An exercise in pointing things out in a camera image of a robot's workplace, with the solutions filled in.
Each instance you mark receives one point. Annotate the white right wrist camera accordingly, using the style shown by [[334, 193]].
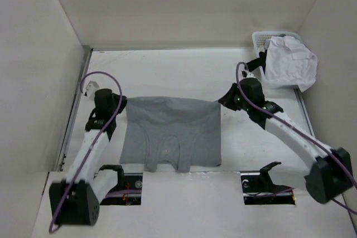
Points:
[[246, 74]]

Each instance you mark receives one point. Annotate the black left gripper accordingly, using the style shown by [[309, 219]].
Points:
[[124, 101]]

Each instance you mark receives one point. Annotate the white tank top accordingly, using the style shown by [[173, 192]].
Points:
[[290, 62]]

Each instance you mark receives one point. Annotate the white plastic laundry basket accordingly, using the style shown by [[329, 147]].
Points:
[[259, 40]]

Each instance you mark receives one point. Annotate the grey tank top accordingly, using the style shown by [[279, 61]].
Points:
[[178, 131]]

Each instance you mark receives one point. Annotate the black tank top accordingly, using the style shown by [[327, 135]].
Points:
[[258, 62]]

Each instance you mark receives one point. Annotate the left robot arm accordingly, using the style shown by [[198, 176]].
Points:
[[75, 200]]

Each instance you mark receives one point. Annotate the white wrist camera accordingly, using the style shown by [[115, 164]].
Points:
[[90, 90], [246, 74]]

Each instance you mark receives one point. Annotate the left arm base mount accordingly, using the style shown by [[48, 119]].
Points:
[[127, 191]]

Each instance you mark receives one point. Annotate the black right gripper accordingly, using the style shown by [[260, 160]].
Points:
[[226, 100]]

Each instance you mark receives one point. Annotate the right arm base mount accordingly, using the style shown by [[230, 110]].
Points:
[[259, 189]]

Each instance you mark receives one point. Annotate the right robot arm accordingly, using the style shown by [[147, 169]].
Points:
[[329, 171]]

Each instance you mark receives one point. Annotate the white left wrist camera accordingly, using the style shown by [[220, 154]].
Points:
[[90, 90]]

